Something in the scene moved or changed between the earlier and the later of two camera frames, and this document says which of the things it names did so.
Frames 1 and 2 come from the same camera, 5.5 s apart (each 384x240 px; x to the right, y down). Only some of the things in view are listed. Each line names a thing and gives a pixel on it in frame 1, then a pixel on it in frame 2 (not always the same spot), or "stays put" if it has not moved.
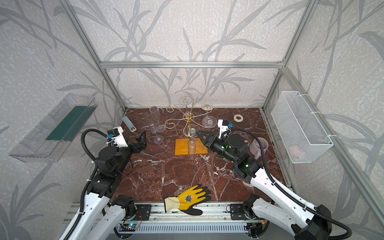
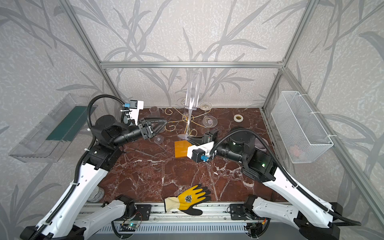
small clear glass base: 158,139 stays put
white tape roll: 238,118 stays put
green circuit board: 128,227 stays put
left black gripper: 134,145 -> 144,130
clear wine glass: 209,121 stays put
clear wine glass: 190,131 -> 192,91
